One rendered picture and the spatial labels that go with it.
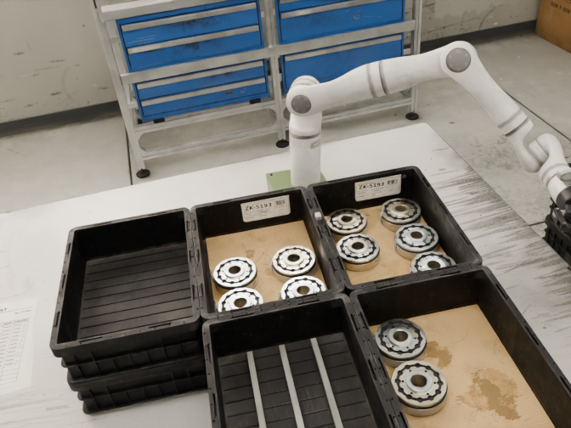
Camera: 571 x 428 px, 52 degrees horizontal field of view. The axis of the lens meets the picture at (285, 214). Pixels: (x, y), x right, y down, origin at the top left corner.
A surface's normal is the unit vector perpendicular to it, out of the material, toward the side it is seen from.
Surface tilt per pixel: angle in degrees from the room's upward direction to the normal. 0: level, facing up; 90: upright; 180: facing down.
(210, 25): 90
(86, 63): 90
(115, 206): 0
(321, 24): 90
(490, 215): 0
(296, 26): 90
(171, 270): 0
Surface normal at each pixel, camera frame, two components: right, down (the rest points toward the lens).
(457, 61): -0.30, 0.28
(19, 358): -0.09, -0.80
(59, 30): 0.26, 0.57
